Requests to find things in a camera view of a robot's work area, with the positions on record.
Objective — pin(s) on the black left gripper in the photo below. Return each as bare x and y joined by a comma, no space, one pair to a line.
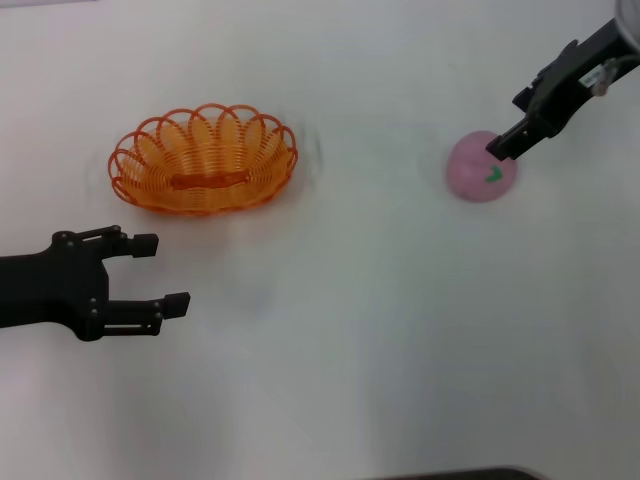
60,285

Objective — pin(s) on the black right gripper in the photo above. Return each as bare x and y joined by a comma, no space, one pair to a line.
560,95

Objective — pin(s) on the pink toy peach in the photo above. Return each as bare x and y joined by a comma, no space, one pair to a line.
470,170

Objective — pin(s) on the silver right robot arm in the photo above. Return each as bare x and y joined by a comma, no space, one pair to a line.
631,20

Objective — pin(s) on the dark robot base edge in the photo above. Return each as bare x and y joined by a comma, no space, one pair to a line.
470,475

